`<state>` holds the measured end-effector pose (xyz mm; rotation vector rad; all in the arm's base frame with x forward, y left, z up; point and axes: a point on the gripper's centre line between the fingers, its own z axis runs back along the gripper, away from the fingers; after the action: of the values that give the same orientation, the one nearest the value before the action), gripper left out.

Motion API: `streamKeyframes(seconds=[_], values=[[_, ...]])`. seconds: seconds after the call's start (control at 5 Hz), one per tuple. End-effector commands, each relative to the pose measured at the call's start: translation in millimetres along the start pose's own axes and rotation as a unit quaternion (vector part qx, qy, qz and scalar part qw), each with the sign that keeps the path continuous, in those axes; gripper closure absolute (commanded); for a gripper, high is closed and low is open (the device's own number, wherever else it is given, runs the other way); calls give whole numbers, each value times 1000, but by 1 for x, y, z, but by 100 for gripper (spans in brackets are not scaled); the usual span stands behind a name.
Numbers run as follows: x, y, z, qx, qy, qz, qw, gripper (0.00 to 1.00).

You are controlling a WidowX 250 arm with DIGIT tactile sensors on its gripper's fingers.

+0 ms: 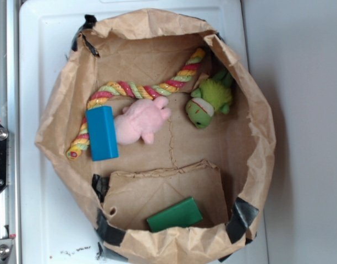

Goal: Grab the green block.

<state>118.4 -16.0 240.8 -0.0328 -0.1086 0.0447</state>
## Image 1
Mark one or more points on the green rectangular block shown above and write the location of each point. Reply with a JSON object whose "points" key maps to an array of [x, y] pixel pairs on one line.
{"points": [[183, 214]]}

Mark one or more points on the blue rectangular block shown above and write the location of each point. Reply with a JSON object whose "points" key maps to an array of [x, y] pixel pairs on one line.
{"points": [[103, 142]]}

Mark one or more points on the brown paper bag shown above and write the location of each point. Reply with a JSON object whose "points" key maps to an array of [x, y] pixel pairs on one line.
{"points": [[226, 167]]}

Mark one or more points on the pink plush pig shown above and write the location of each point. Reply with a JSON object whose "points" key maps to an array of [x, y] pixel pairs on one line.
{"points": [[141, 120]]}

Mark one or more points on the green plush toy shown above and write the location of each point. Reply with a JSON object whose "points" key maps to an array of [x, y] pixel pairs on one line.
{"points": [[212, 96]]}

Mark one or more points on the multicolour twisted rope toy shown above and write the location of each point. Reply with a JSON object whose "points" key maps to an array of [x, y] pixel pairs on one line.
{"points": [[130, 89]]}

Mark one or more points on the aluminium frame rail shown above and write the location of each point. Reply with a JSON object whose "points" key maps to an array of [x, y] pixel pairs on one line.
{"points": [[10, 223]]}

